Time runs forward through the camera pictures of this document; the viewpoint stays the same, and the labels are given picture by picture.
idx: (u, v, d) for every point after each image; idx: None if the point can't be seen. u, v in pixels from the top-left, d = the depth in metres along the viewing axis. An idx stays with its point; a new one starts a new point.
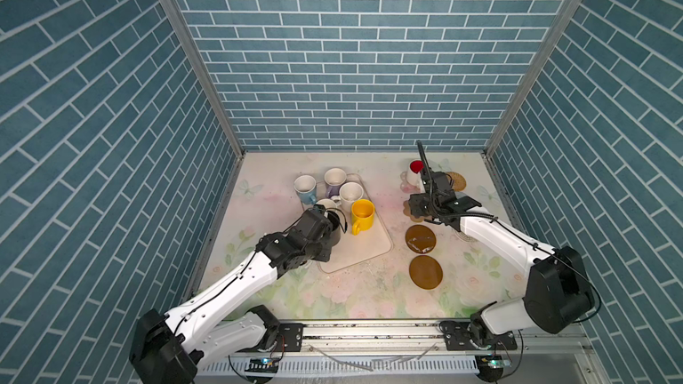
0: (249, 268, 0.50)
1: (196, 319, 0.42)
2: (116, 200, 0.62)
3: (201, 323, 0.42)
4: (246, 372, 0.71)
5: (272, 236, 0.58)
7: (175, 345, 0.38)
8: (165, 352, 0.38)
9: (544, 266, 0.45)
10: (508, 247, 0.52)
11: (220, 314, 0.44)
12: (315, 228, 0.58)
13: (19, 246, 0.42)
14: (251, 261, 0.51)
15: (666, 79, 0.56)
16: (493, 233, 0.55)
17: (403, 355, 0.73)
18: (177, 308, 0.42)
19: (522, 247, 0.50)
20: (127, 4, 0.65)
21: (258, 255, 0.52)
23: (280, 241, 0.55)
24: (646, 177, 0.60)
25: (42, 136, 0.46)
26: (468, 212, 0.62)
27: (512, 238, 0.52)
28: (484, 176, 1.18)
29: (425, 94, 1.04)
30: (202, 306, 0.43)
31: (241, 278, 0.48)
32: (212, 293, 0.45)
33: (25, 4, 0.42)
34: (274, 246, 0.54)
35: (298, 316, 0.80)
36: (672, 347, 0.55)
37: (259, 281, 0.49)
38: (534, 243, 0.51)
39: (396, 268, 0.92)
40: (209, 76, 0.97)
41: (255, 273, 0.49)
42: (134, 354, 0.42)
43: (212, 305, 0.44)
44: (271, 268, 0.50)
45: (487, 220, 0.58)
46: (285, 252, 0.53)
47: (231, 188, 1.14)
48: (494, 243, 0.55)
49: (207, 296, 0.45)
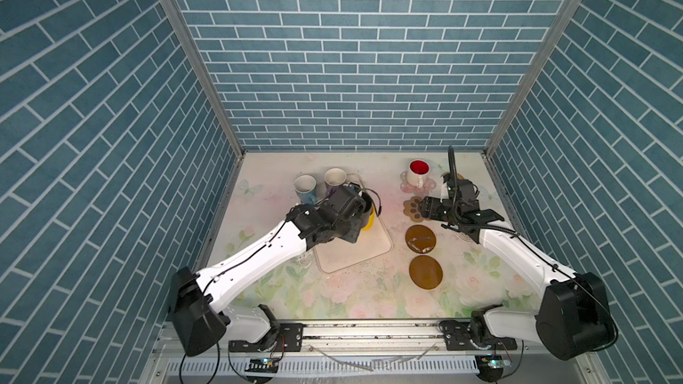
0: (277, 236, 0.49)
1: (225, 282, 0.42)
2: (116, 200, 0.62)
3: (229, 286, 0.42)
4: (246, 372, 0.71)
5: (303, 205, 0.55)
7: (202, 304, 0.39)
8: (194, 309, 0.39)
9: (561, 286, 0.44)
10: (525, 264, 0.51)
11: (246, 281, 0.44)
12: (348, 204, 0.56)
13: (19, 246, 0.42)
14: (280, 228, 0.50)
15: (666, 79, 0.56)
16: (513, 249, 0.54)
17: (403, 355, 0.73)
18: (207, 268, 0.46)
19: (541, 267, 0.49)
20: (126, 4, 0.65)
21: (287, 224, 0.51)
23: (311, 212, 0.53)
24: (646, 177, 0.60)
25: (42, 136, 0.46)
26: (489, 224, 0.61)
27: (532, 257, 0.51)
28: (483, 176, 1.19)
29: (425, 94, 1.04)
30: (229, 270, 0.43)
31: (269, 247, 0.47)
32: (240, 259, 0.45)
33: (25, 4, 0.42)
34: (304, 216, 0.52)
35: (298, 316, 0.80)
36: (672, 347, 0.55)
37: (286, 252, 0.48)
38: (555, 263, 0.49)
39: (396, 268, 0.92)
40: (209, 76, 0.97)
41: (284, 242, 0.48)
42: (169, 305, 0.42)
43: (239, 270, 0.43)
44: (301, 239, 0.49)
45: (509, 236, 0.57)
46: (316, 224, 0.51)
47: (231, 188, 1.14)
48: (513, 259, 0.54)
49: (235, 261, 0.45)
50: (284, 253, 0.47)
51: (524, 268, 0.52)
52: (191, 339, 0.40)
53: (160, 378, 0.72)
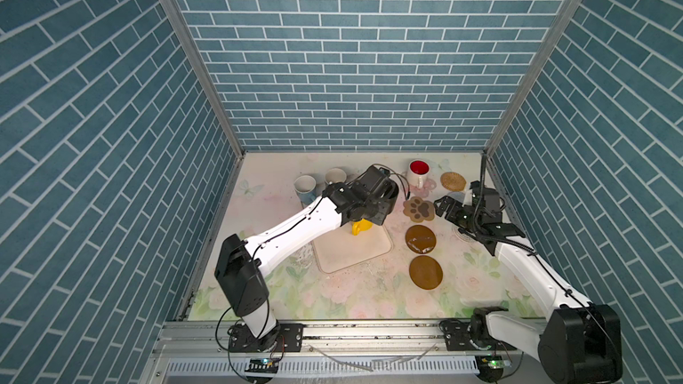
0: (316, 211, 0.51)
1: (271, 249, 0.45)
2: (116, 201, 0.62)
3: (275, 253, 0.45)
4: (246, 372, 0.71)
5: (337, 184, 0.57)
7: (252, 268, 0.42)
8: (245, 273, 0.42)
9: (570, 312, 0.43)
10: (536, 284, 0.50)
11: (288, 250, 0.47)
12: (379, 185, 0.58)
13: (19, 247, 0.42)
14: (317, 204, 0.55)
15: (666, 80, 0.56)
16: (530, 268, 0.52)
17: (403, 355, 0.73)
18: (253, 236, 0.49)
19: (553, 290, 0.47)
20: (127, 4, 0.65)
21: (324, 200, 0.53)
23: (345, 190, 0.56)
24: (646, 177, 0.60)
25: (42, 136, 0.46)
26: (508, 237, 0.59)
27: (545, 277, 0.49)
28: (483, 176, 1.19)
29: (425, 94, 1.04)
30: (274, 238, 0.46)
31: (309, 219, 0.50)
32: (284, 228, 0.48)
33: (25, 4, 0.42)
34: (339, 194, 0.55)
35: (298, 316, 0.80)
36: (672, 347, 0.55)
37: (324, 224, 0.50)
38: (568, 288, 0.47)
39: (396, 268, 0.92)
40: (209, 76, 0.97)
41: (322, 216, 0.51)
42: (219, 269, 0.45)
43: (284, 237, 0.47)
44: (337, 215, 0.51)
45: (525, 253, 0.55)
46: (349, 201, 0.54)
47: (231, 188, 1.14)
48: (526, 276, 0.53)
49: (279, 230, 0.48)
50: (321, 227, 0.50)
51: (535, 287, 0.50)
52: (244, 297, 0.43)
53: (160, 378, 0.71)
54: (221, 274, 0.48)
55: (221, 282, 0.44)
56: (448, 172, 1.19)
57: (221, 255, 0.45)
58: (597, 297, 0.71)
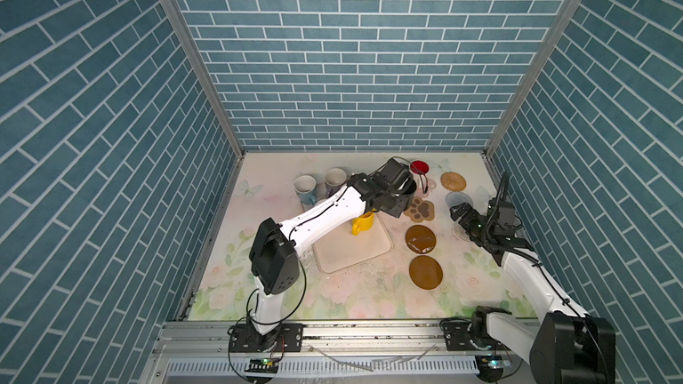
0: (342, 198, 0.55)
1: (303, 231, 0.49)
2: (116, 201, 0.62)
3: (308, 236, 0.49)
4: (246, 372, 0.71)
5: (360, 174, 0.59)
7: (287, 250, 0.46)
8: (281, 252, 0.46)
9: (563, 317, 0.44)
10: (535, 291, 0.51)
11: (318, 233, 0.50)
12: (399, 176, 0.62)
13: (19, 247, 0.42)
14: (343, 192, 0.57)
15: (666, 79, 0.56)
16: (532, 278, 0.53)
17: (403, 355, 0.73)
18: (287, 220, 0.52)
19: (550, 297, 0.48)
20: (127, 4, 0.65)
21: (349, 189, 0.57)
23: (368, 180, 0.59)
24: (646, 177, 0.60)
25: (42, 136, 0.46)
26: (515, 248, 0.61)
27: (545, 286, 0.50)
28: (483, 176, 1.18)
29: (425, 94, 1.04)
30: (307, 221, 0.50)
31: (336, 205, 0.54)
32: (315, 213, 0.52)
33: (25, 4, 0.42)
34: (363, 183, 0.59)
35: (298, 316, 0.80)
36: (672, 347, 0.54)
37: (350, 211, 0.54)
38: (567, 298, 0.48)
39: (396, 268, 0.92)
40: (209, 76, 0.97)
41: (349, 203, 0.54)
42: (257, 250, 0.51)
43: (316, 221, 0.51)
44: (361, 203, 0.55)
45: (530, 264, 0.56)
46: (373, 190, 0.57)
47: (231, 188, 1.14)
48: (526, 283, 0.54)
49: (311, 214, 0.52)
50: (347, 212, 0.53)
51: (534, 293, 0.52)
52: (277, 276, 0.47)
53: (160, 378, 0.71)
54: (259, 253, 0.51)
55: (259, 261, 0.51)
56: (448, 172, 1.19)
57: (260, 236, 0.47)
58: (597, 297, 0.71)
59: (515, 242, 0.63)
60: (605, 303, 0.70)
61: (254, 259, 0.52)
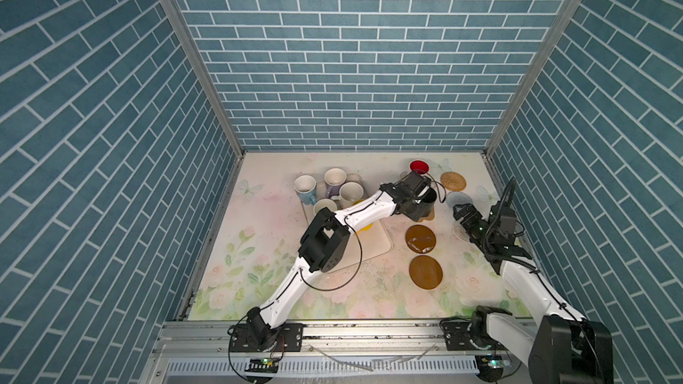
0: (381, 198, 0.69)
1: (353, 220, 0.61)
2: (116, 200, 0.62)
3: (354, 221, 0.61)
4: (246, 372, 0.71)
5: (389, 182, 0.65)
7: (343, 230, 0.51)
8: (338, 233, 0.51)
9: (561, 321, 0.44)
10: (534, 298, 0.51)
11: (362, 224, 0.61)
12: (420, 183, 0.76)
13: (19, 247, 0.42)
14: (378, 196, 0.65)
15: (666, 79, 0.56)
16: (529, 284, 0.54)
17: (403, 355, 0.73)
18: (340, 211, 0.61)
19: (547, 301, 0.49)
20: (126, 4, 0.65)
21: (383, 195, 0.70)
23: (396, 188, 0.74)
24: (646, 177, 0.60)
25: (42, 136, 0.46)
26: (512, 257, 0.61)
27: (542, 291, 0.51)
28: (483, 175, 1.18)
29: (424, 94, 1.04)
30: (355, 212, 0.63)
31: (375, 203, 0.67)
32: (360, 206, 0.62)
33: (25, 4, 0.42)
34: (393, 190, 0.73)
35: (298, 316, 0.80)
36: (672, 347, 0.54)
37: (386, 209, 0.67)
38: (564, 301, 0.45)
39: (396, 268, 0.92)
40: (209, 76, 0.97)
41: (383, 202, 0.68)
42: (312, 233, 0.62)
43: (362, 212, 0.64)
44: (393, 204, 0.69)
45: (528, 271, 0.57)
46: (398, 196, 0.72)
47: (231, 188, 1.14)
48: (523, 288, 0.55)
49: (357, 207, 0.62)
50: (384, 208, 0.67)
51: (533, 302, 0.52)
52: (331, 252, 0.58)
53: (160, 378, 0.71)
54: (314, 236, 0.62)
55: (311, 243, 0.62)
56: (448, 172, 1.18)
57: (316, 222, 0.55)
58: (597, 297, 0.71)
59: (513, 250, 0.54)
60: (605, 302, 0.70)
61: (308, 240, 0.63)
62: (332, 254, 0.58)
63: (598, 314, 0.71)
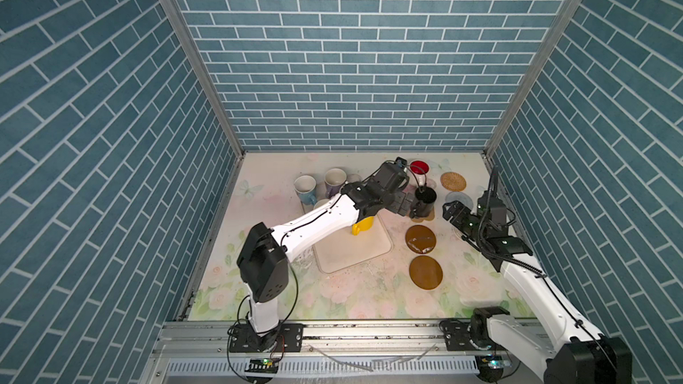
0: (336, 205, 0.55)
1: (295, 237, 0.48)
2: (116, 200, 0.62)
3: (298, 241, 0.47)
4: (246, 372, 0.71)
5: (355, 182, 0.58)
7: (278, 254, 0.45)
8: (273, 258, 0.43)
9: (581, 346, 0.41)
10: (544, 309, 0.49)
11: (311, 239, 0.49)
12: (393, 180, 0.61)
13: (19, 247, 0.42)
14: (338, 199, 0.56)
15: (666, 80, 0.56)
16: (538, 292, 0.50)
17: (403, 355, 0.73)
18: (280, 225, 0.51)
19: (562, 317, 0.45)
20: (127, 4, 0.65)
21: (343, 197, 0.57)
23: (362, 188, 0.60)
24: (646, 177, 0.60)
25: (41, 137, 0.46)
26: (515, 259, 0.56)
27: (555, 304, 0.48)
28: (483, 176, 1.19)
29: (425, 94, 1.04)
30: (299, 228, 0.50)
31: (330, 212, 0.53)
32: (308, 220, 0.51)
33: (26, 4, 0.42)
34: (357, 192, 0.59)
35: (298, 316, 0.80)
36: (672, 348, 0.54)
37: (344, 219, 0.54)
38: (580, 318, 0.45)
39: (396, 268, 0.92)
40: (209, 76, 0.97)
41: (341, 210, 0.54)
42: (245, 256, 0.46)
43: (308, 228, 0.50)
44: (355, 211, 0.55)
45: (533, 275, 0.53)
46: (365, 199, 0.57)
47: (231, 188, 1.14)
48: (533, 299, 0.51)
49: (304, 220, 0.51)
50: (340, 220, 0.53)
51: (540, 311, 0.50)
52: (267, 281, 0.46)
53: (160, 378, 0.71)
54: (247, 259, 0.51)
55: (245, 268, 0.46)
56: (448, 172, 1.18)
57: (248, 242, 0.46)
58: (597, 297, 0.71)
59: (511, 247, 0.59)
60: (604, 303, 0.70)
61: (244, 266, 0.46)
62: (266, 284, 0.46)
63: (598, 314, 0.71)
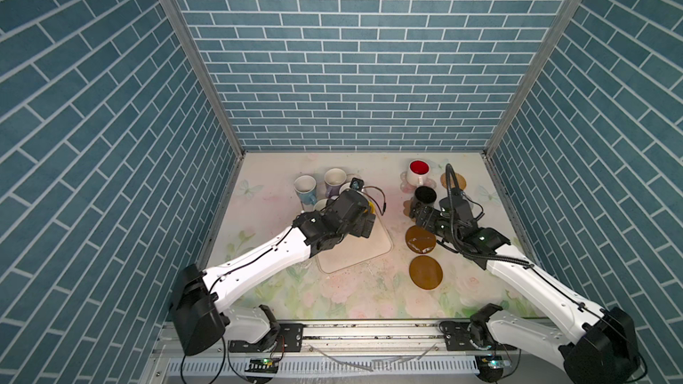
0: (284, 242, 0.49)
1: (230, 281, 0.42)
2: (116, 200, 0.62)
3: (234, 285, 0.42)
4: (246, 372, 0.71)
5: (309, 214, 0.55)
7: (206, 302, 0.39)
8: (199, 308, 0.39)
9: (596, 333, 0.41)
10: (547, 300, 0.47)
11: (251, 281, 0.44)
12: (350, 210, 0.56)
13: (19, 247, 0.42)
14: (286, 235, 0.51)
15: (666, 80, 0.56)
16: (536, 285, 0.49)
17: (403, 355, 0.73)
18: (213, 268, 0.43)
19: (567, 306, 0.45)
20: (127, 4, 0.65)
21: (293, 231, 0.51)
23: (317, 220, 0.54)
24: (646, 177, 0.60)
25: (42, 136, 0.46)
26: (497, 255, 0.55)
27: (556, 294, 0.47)
28: (483, 176, 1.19)
29: (425, 94, 1.04)
30: (235, 271, 0.44)
31: (276, 251, 0.48)
32: (247, 261, 0.45)
33: (26, 4, 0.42)
34: (310, 224, 0.53)
35: (298, 316, 0.80)
36: (673, 348, 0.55)
37: (292, 256, 0.49)
38: (581, 301, 0.46)
39: (396, 268, 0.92)
40: (209, 76, 0.97)
41: (289, 247, 0.49)
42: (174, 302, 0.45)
43: (245, 272, 0.44)
44: (305, 246, 0.50)
45: (523, 267, 0.52)
46: (319, 232, 0.52)
47: (231, 188, 1.14)
48: (532, 292, 0.50)
49: (242, 263, 0.45)
50: (287, 258, 0.48)
51: (543, 303, 0.48)
52: (191, 332, 0.41)
53: (160, 378, 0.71)
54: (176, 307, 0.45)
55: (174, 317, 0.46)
56: (448, 172, 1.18)
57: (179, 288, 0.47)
58: (597, 297, 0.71)
59: (489, 242, 0.58)
60: (604, 303, 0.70)
61: (175, 313, 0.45)
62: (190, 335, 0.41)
63: None
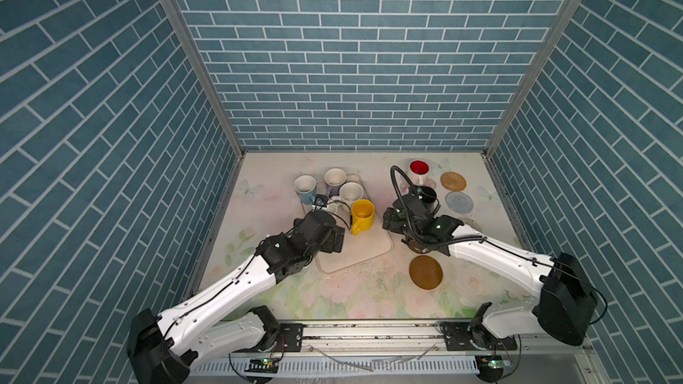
0: (245, 274, 0.48)
1: (188, 323, 0.41)
2: (116, 200, 0.62)
3: (192, 327, 0.41)
4: (246, 372, 0.71)
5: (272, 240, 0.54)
7: (164, 350, 0.38)
8: (155, 355, 0.38)
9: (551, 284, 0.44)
10: (506, 266, 0.50)
11: (210, 318, 0.43)
12: (317, 231, 0.55)
13: (18, 247, 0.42)
14: (248, 265, 0.49)
15: (666, 80, 0.56)
16: (494, 256, 0.52)
17: (403, 355, 0.73)
18: (170, 310, 0.42)
19: (522, 264, 0.48)
20: (127, 4, 0.65)
21: (256, 260, 0.50)
23: (282, 246, 0.53)
24: (646, 177, 0.60)
25: (42, 136, 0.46)
26: (453, 238, 0.57)
27: (511, 258, 0.50)
28: (484, 175, 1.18)
29: (424, 94, 1.04)
30: (192, 312, 0.42)
31: (237, 284, 0.46)
32: (204, 300, 0.44)
33: (25, 4, 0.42)
34: (274, 250, 0.52)
35: (298, 316, 0.80)
36: (672, 348, 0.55)
37: (256, 285, 0.47)
38: (532, 258, 0.49)
39: (396, 268, 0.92)
40: (209, 76, 0.97)
41: (251, 277, 0.48)
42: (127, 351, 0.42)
43: (204, 309, 0.43)
44: (269, 275, 0.48)
45: (478, 242, 0.55)
46: (285, 259, 0.51)
47: (231, 188, 1.14)
48: (492, 263, 0.52)
49: (199, 302, 0.43)
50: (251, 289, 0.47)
51: (504, 268, 0.51)
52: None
53: None
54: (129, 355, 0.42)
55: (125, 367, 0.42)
56: (448, 172, 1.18)
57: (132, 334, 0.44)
58: None
59: (445, 230, 0.60)
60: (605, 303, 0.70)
61: (133, 360, 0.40)
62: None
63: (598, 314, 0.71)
